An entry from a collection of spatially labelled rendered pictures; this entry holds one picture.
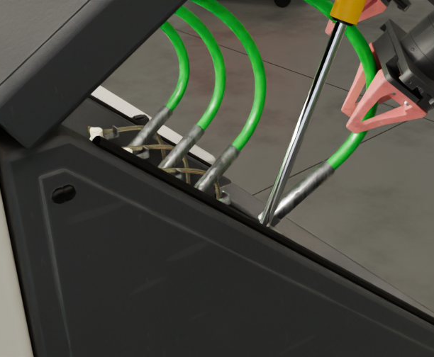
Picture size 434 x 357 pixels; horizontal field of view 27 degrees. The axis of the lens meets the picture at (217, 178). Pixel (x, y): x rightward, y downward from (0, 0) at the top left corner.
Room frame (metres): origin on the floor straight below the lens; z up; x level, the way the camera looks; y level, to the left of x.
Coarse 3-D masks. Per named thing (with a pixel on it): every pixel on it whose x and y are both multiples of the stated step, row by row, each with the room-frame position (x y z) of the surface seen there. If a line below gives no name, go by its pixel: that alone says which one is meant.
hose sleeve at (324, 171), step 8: (320, 168) 0.83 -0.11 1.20; (328, 168) 0.83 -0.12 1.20; (312, 176) 0.83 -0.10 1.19; (320, 176) 0.83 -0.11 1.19; (328, 176) 0.83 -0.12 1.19; (296, 184) 0.83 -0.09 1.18; (304, 184) 0.83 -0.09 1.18; (312, 184) 0.83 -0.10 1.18; (320, 184) 0.83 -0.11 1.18; (288, 192) 0.83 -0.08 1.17; (296, 192) 0.82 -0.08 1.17; (304, 192) 0.82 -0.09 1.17; (312, 192) 0.83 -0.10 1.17; (280, 200) 0.82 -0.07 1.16; (288, 200) 0.82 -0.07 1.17; (296, 200) 0.82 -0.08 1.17; (280, 208) 0.82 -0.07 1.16; (288, 208) 0.82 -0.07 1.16; (280, 216) 0.82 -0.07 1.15
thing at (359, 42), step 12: (312, 0) 0.83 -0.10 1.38; (324, 0) 0.83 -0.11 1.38; (324, 12) 0.83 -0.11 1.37; (348, 36) 0.84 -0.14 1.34; (360, 36) 0.84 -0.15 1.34; (360, 48) 0.84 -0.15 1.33; (360, 60) 0.85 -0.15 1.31; (372, 60) 0.85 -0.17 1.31; (372, 72) 0.85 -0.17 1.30; (372, 108) 0.85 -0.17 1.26; (360, 132) 0.84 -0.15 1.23; (348, 144) 0.84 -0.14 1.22; (336, 156) 0.84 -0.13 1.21; (348, 156) 0.84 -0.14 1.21; (336, 168) 0.84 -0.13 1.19
